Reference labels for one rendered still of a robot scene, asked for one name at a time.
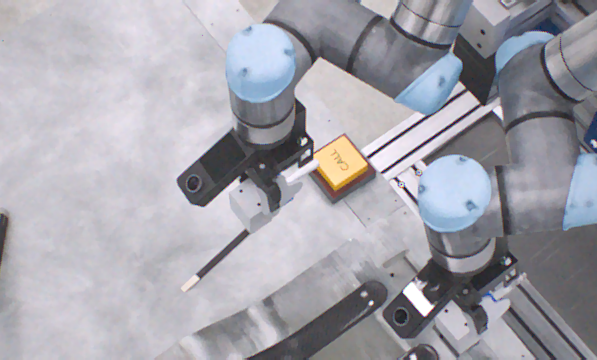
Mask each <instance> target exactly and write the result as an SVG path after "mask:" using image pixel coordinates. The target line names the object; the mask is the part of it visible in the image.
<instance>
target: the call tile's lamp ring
mask: <svg viewBox="0 0 597 360"><path fill-rule="evenodd" d="M342 136H345V137H346V139H347V140H348V142H349V143H350V144H351V145H352V146H353V148H354V149H355V150H356V151H357V152H358V154H359V155H360V156H361V157H363V159H364V160H365V161H366V162H367V168H368V169H369V170H368V171H367V172H366V173H365V174H363V175H362V176H360V177H359V178H355V179H354V180H352V181H351V182H349V183H348V184H346V186H344V187H343V188H341V189H340V190H338V191H337V192H335V193H334V192H333V190H332V189H331V188H330V187H329V185H328V184H327V183H326V182H325V180H324V178H322V176H321V175H320V174H319V173H318V172H317V170H316V169H314V170H313V171H311V172H312V173H313V174H314V176H315V177H316V178H318V180H319V181H320V182H321V183H322V185H323V186H324V188H325V189H326V191H327V192H328V193H329V194H330V196H331V197H332V198H333V199H335V198H336V197H338V196H339V195H341V194H342V193H344V192H346V190H348V189H349V188H351V187H352V186H354V185H355V184H357V183H358V182H360V181H361V180H363V179H364V178H367V177H368V176H369V175H371V174H372V173H374V172H375V171H376V170H375V169H374V168H373V166H372V165H371V164H370V163H369V162H368V160H367V158H366V157H364V155H363V154H362V153H361V152H360V151H359V149H358V148H357V147H356V146H355V145H354V143H353V142H352V141H351V140H350V139H349V137H348V136H346V134H345V133H344V134H343V135H341V136H338V137H336V138H335V139H333V140H332V141H330V142H329V143H327V144H325V145H324V146H323V147H322V148H320V149H319V150H317V151H316V152H314V155H315V154H316V153H318V152H319V151H321V150H322V149H324V148H325V147H326V146H328V145H329V144H331V143H332V142H334V141H335V140H337V139H339V138H340V137H342Z"/></svg>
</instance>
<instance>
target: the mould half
mask: <svg viewBox="0 0 597 360"><path fill-rule="evenodd" d="M409 249H410V248H409V247H408V246H407V245H406V243H404V242H403V241H402V239H401V238H400V237H399V236H398V235H397V233H396V232H395V231H394V230H393V228H392V227H391V226H390V225H389V222H388V221H386V220H385V218H384V217H383V218H381V219H380V220H378V221H375V222H374V223H372V224H371V225H369V226H368V227H367V228H366V229H364V230H363V231H361V232H360V233H358V234H357V235H355V236H354V237H352V238H351V239H349V240H348V241H346V243H343V244H341V245H340V246H338V247H337V248H336V249H334V250H333V251H332V252H330V253H329V254H328V255H326V256H325V257H324V258H323V259H321V260H320V261H319V262H317V263H316V264H313V265H311V266H310V267H308V268H307V269H306V270H304V271H303V272H302V273H301V274H299V275H298V276H297V277H295V278H294V279H292V280H291V281H289V282H288V283H286V284H285V285H284V286H282V287H280V288H279V289H277V290H276V291H274V292H273V293H271V294H270V295H268V296H267V297H265V298H264V299H262V300H260V301H259V302H258V303H256V304H254V305H252V306H250V307H248V308H244V309H242V310H240V311H238V312H237V313H234V314H232V315H230V316H228V317H225V318H223V319H221V320H219V321H216V322H215V323H213V324H211V325H209V326H206V327H204V328H202V329H200V330H198V331H194V332H193V333H192V334H190V335H188V336H186V337H185V338H183V339H181V340H180V341H178V342H177V343H175V344H174V345H172V346H171V348H169V349H168V350H166V351H165V352H164V353H162V354H161V355H158V356H157V357H155V358H154V359H153V360H242V359H244V358H247V357H249V356H251V355H253V354H255V353H259V352H260V351H262V350H264V349H266V348H269V347H271V346H273V345H274V344H276V343H278V342H280V341H281V340H283V339H285V338H286V337H288V336H290V335H291V334H293V333H294V332H296V331H297V330H300V329H302V328H303V327H304V326H305V325H307V324H308V323H310V322H311V321H312V320H314V319H315V318H317V317H318V316H319V315H321V314H322V313H324V312H325V310H327V309H328V308H331V307H332V306H334V305H335V304H337V303H338V302H339V301H341V300H342V299H344V298H345V297H346V296H347V295H348V294H350V293H351V292H353V291H354V290H355V289H357V288H358V287H359V286H362V285H363V284H365V283H366V284H367V283H368V282H372V281H374V282H379V283H381V284H383V285H384V286H386V288H387V291H388V298H387V300H386V302H385V303H384V304H383V306H382V307H380V308H378V309H377V310H375V311H374V312H373V313H371V314H370V315H368V317H367V318H365V319H364V320H362V321H361V322H359V323H358V324H357V325H355V326H354V327H352V328H351V329H350V330H347V331H346V332H345V333H344V334H342V335H341V336H339V337H338V338H337V339H335V340H334V341H333V342H331V343H330V344H328V345H327V346H326V347H325V348H324V349H322V350H321V351H319V352H318V353H315V354H314V355H312V356H311V357H309V358H308V359H306V360H395V359H397V358H398V357H400V356H401V355H403V354H405V353H407V352H408V351H409V350H410V349H412V348H413V347H414V346H417V345H420V344H427V345H430V346H432V347H433V348H434V349H435V351H436V353H437V355H438V360H501V359H500V358H499V357H497V355H496V354H495V353H494V352H493V351H492V349H491V348H490V347H489V346H488V344H487V343H486V342H485V341H484V340H483V338H481V339H480V340H479V341H480V343H479V344H477V345H476V346H475V347H473V348H472V349H470V350H469V351H468V352H466V353H465V354H463V355H462V356H459V357H458V359H457V357H456V356H454V355H453V353H452V352H451V351H450V350H449V348H448V347H447V346H446V345H445V343H444V342H443V341H442V340H441V338H440V337H439V336H438V335H437V333H436V332H435V331H434V329H433V328H432V327H434V326H435V321H434V319H433V320H432V321H431V322H430V323H429V324H428V326H427V327H426V328H425V329H424V330H423V331H422V332H420V333H419V334H418V335H417V336H416V337H415V338H411V339H402V338H400V337H399V336H398V335H397V334H396V333H395V332H394V331H393V330H392V329H391V328H390V325H389V324H388V323H387V322H386V321H385V319H384V318H383V315H382V312H383V310H384V309H386V308H387V307H388V305H389V304H390V302H391V301H392V300H393V299H394V298H395V297H396V296H397V295H398V294H399V293H400V292H401V291H402V289H401V288H400V287H398V285H397V284H396V283H395V282H394V280H393V279H392V278H391V277H390V275H389V273H388V272H387V270H386V269H385V268H384V267H383V264H386V263H387V262H388V261H389V260H390V259H392V258H393V257H395V256H396V255H398V254H399V253H401V252H402V251H404V250H406V251H408V250H409Z"/></svg>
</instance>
